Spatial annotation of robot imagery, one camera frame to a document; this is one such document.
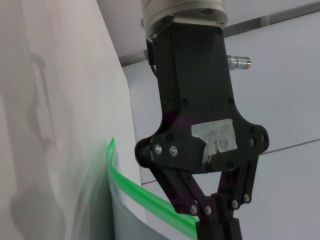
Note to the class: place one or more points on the silver metal connector plug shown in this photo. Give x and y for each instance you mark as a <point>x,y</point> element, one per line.
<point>238,62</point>

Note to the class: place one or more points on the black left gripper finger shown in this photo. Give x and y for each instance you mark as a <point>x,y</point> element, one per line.
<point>185,192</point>
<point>232,195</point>

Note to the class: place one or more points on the transparent document bag green zip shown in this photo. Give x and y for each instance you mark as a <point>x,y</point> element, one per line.
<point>130,185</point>

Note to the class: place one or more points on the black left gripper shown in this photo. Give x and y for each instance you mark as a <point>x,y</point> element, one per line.
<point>197,95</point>

